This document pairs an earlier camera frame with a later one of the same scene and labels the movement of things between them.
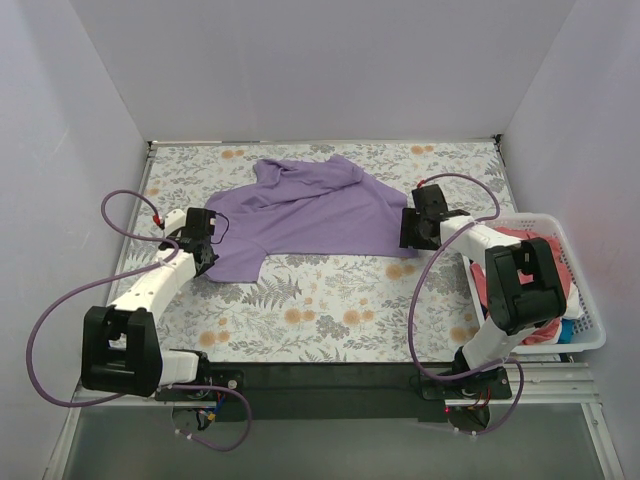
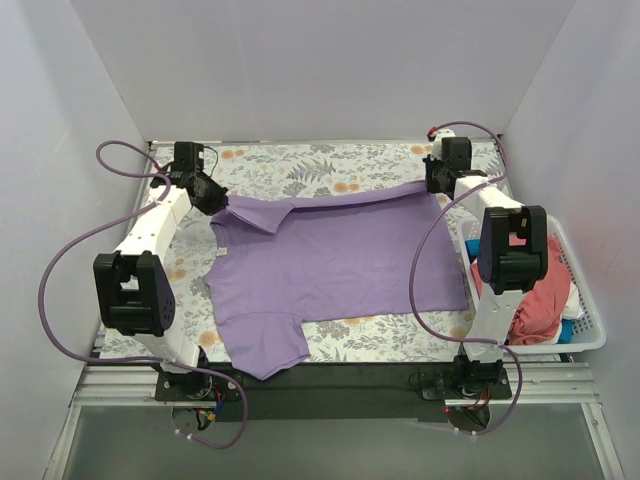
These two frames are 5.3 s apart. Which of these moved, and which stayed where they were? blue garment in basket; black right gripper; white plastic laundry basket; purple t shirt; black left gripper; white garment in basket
Moved: purple t shirt; black left gripper; black right gripper
Stayed: blue garment in basket; white plastic laundry basket; white garment in basket
